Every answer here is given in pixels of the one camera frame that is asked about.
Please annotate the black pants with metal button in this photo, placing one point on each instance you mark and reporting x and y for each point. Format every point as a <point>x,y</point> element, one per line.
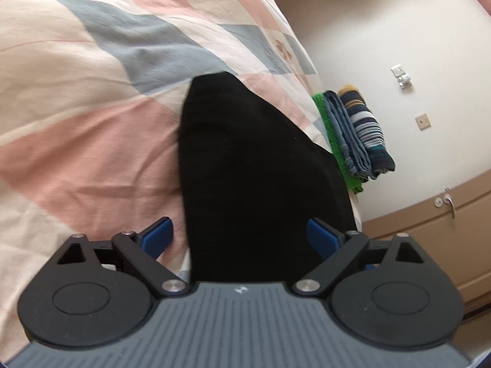
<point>249,168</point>

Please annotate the pink grey checkered quilt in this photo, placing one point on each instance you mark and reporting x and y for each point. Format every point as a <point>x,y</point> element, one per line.
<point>96,103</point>

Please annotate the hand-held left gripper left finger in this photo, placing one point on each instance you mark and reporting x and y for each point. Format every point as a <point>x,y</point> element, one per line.
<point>157,235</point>

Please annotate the white wall hook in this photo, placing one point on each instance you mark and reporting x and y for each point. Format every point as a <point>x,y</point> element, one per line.
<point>401,76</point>

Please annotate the striped navy white cloth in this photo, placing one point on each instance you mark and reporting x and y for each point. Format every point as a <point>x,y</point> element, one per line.
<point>370,130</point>

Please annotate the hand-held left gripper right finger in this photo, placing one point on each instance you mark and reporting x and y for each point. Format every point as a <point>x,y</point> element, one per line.
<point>320,237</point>

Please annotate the beige wall socket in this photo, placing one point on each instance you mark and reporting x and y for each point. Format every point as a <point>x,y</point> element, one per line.
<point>422,122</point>

